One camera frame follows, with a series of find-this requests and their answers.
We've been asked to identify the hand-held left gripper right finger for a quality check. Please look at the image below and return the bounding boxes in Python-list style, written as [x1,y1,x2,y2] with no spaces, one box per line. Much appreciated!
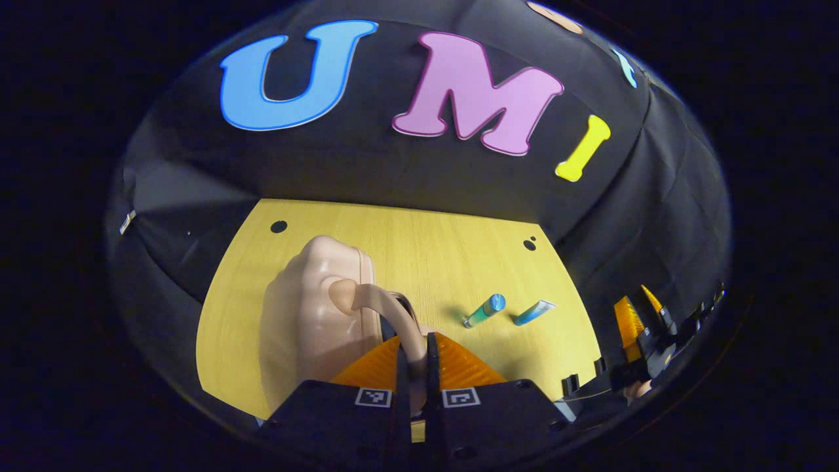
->
[425,331,571,463]

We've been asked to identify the blue green cosmetic bottle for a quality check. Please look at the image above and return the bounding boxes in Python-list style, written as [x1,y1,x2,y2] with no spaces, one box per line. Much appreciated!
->
[463,294,507,329]

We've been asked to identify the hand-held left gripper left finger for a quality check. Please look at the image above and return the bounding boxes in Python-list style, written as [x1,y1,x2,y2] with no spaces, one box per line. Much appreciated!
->
[259,332,412,461]

